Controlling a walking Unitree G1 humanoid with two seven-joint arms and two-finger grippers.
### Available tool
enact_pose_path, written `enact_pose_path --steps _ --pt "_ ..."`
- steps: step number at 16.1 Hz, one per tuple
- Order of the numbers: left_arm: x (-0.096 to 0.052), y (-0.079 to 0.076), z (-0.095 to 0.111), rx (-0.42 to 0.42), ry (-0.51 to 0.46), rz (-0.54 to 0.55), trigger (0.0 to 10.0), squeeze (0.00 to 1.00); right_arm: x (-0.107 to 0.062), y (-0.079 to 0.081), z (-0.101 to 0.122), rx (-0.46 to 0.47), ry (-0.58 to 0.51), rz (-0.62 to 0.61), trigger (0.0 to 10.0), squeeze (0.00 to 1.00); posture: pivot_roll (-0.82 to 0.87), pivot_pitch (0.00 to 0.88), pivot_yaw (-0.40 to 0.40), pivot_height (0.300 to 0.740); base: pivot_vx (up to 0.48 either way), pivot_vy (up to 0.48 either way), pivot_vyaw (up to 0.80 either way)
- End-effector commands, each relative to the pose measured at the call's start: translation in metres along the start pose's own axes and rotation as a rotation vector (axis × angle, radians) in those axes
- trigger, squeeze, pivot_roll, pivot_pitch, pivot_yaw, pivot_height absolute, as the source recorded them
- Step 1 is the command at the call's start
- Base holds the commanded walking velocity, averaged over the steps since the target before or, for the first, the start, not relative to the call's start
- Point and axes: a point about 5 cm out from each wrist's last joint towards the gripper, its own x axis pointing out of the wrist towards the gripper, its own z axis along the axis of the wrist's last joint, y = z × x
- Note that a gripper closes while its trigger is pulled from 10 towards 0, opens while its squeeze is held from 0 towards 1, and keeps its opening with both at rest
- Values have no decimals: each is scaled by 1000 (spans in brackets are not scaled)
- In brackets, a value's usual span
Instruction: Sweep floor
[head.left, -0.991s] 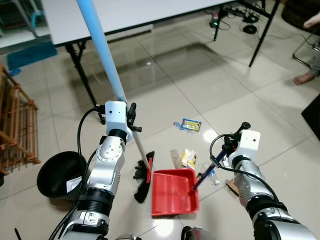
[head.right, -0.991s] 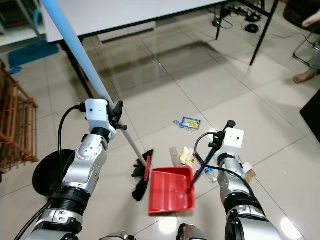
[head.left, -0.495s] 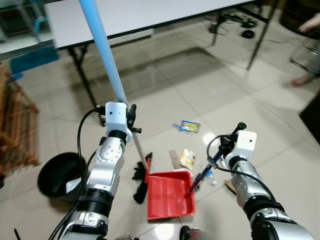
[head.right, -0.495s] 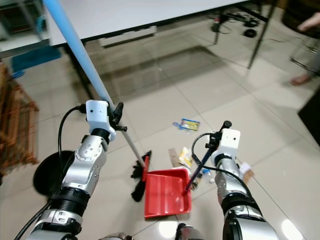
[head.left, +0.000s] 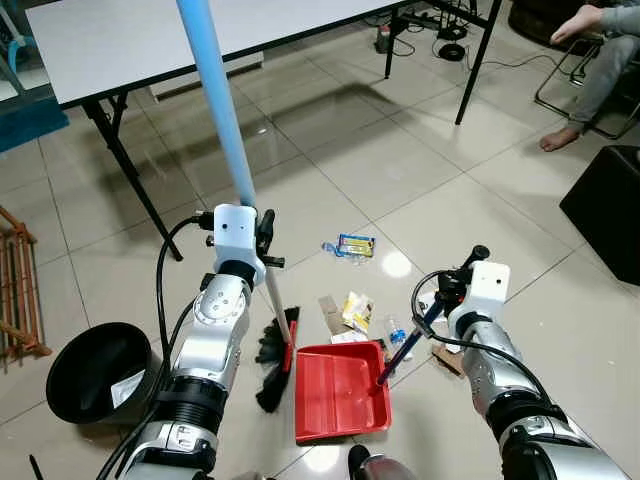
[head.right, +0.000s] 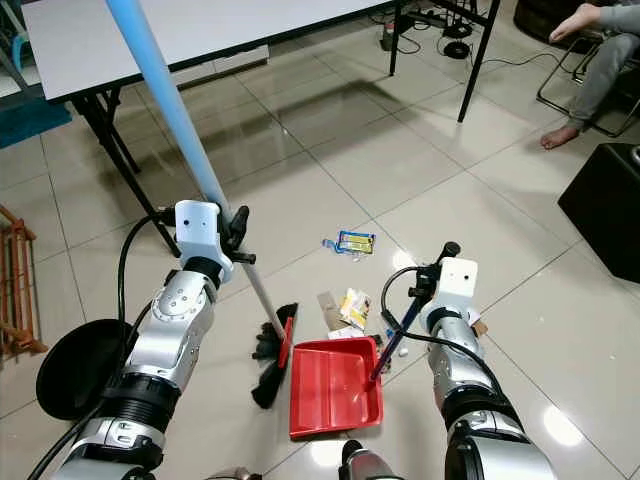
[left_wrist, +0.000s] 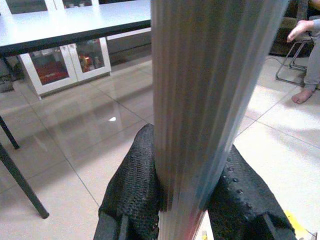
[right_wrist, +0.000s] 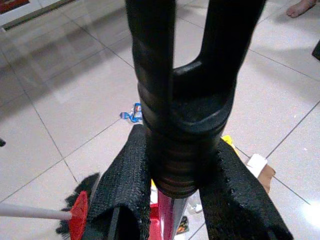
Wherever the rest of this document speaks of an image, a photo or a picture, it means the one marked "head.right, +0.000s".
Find broom red head black bristles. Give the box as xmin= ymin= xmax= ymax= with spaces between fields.
xmin=105 ymin=0 xmax=302 ymax=410

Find teal floor mat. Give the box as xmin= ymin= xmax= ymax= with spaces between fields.
xmin=0 ymin=95 xmax=73 ymax=149

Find yellow snack wrapper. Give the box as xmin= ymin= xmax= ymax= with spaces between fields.
xmin=340 ymin=288 xmax=373 ymax=329

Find blue yellow packet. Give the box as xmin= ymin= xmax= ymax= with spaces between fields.
xmin=338 ymin=230 xmax=377 ymax=254

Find brown cardboard scrap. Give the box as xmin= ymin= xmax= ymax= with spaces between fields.
xmin=316 ymin=291 xmax=346 ymax=331

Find silver robot right leg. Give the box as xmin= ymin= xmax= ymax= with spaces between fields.
xmin=340 ymin=440 xmax=411 ymax=480

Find black plastic bucket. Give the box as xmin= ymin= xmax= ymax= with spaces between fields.
xmin=35 ymin=318 xmax=131 ymax=421

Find black box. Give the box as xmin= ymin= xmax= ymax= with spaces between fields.
xmin=558 ymin=142 xmax=640 ymax=283

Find folded wooden slat rack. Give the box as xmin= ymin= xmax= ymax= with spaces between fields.
xmin=0 ymin=205 xmax=41 ymax=359

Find white table black legs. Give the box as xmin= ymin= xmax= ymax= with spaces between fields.
xmin=20 ymin=0 xmax=506 ymax=256

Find seated person grey clothes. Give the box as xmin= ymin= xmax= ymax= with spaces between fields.
xmin=540 ymin=0 xmax=640 ymax=151

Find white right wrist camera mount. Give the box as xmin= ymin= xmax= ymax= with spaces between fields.
xmin=430 ymin=258 xmax=479 ymax=319

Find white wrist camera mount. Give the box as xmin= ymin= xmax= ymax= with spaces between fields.
xmin=430 ymin=258 xmax=479 ymax=319
xmin=175 ymin=200 xmax=229 ymax=286

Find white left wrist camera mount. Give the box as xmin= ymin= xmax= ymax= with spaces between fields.
xmin=175 ymin=200 xmax=229 ymax=286

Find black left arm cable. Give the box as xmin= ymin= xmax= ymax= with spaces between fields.
xmin=25 ymin=208 xmax=181 ymax=480

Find black metal frame chair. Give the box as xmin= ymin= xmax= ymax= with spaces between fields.
xmin=537 ymin=35 xmax=640 ymax=138

